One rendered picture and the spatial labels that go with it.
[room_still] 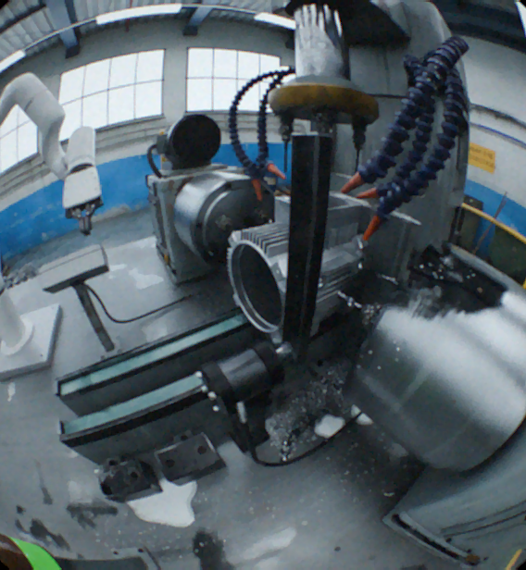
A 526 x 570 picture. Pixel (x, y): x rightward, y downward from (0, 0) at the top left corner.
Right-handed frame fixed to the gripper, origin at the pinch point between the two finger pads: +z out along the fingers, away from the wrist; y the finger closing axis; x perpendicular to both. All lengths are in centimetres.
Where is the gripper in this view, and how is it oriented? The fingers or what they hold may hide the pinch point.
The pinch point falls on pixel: (85, 226)
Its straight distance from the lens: 59.7
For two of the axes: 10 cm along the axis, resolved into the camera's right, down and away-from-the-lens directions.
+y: 8.2, -3.2, 4.8
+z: 3.5, 9.4, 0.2
